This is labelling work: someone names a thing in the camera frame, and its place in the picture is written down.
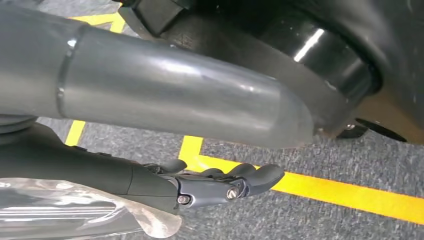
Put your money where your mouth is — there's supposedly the black robot lower body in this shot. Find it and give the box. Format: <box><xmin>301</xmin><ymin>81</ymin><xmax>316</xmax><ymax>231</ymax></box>
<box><xmin>117</xmin><ymin>0</ymin><xmax>424</xmax><ymax>145</ymax></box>

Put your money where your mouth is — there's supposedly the yellow tape rectangle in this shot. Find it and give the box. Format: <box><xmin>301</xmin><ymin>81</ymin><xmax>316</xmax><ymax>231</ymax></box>
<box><xmin>63</xmin><ymin>12</ymin><xmax>127</xmax><ymax>147</ymax></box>

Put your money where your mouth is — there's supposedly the clear plastic cover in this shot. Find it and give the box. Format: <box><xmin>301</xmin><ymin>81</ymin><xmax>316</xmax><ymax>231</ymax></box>
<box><xmin>0</xmin><ymin>178</ymin><xmax>183</xmax><ymax>240</ymax></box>

